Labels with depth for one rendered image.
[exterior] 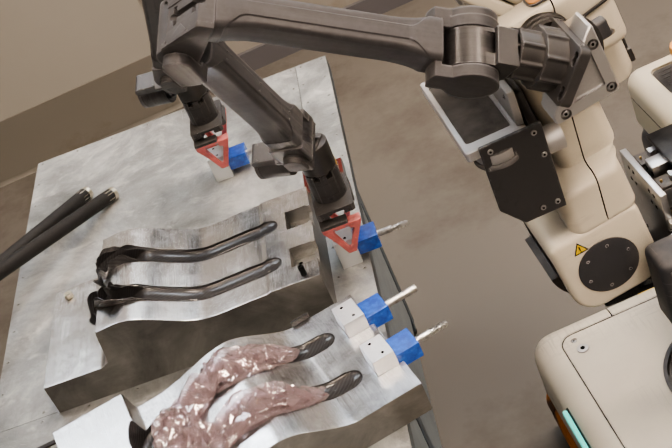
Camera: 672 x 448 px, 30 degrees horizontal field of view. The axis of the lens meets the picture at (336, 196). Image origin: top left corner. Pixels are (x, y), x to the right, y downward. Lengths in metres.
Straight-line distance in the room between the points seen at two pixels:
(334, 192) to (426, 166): 1.72
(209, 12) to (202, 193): 0.98
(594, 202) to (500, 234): 1.41
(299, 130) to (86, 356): 0.54
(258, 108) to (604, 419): 1.00
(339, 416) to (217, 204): 0.77
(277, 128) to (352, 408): 0.43
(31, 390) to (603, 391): 1.07
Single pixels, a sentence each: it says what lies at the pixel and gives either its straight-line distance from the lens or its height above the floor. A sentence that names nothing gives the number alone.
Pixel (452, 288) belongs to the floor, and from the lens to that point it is 3.29.
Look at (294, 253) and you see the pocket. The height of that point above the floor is 0.88.
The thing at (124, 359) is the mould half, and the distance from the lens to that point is 2.10.
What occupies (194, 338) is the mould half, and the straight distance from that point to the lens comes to 2.07.
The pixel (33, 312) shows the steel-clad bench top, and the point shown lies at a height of 0.80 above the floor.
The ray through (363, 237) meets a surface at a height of 0.84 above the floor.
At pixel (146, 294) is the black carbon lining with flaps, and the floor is 0.92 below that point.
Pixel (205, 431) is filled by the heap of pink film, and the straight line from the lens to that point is 1.83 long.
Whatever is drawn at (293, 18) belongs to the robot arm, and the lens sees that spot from 1.60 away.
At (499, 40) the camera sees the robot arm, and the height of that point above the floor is 1.26.
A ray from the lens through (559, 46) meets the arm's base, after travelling 1.69.
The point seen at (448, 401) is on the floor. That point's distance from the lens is 3.00.
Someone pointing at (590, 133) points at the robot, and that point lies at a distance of 1.99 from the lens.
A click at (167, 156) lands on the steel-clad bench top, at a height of 0.80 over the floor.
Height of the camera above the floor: 2.07
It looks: 33 degrees down
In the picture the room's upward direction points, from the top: 24 degrees counter-clockwise
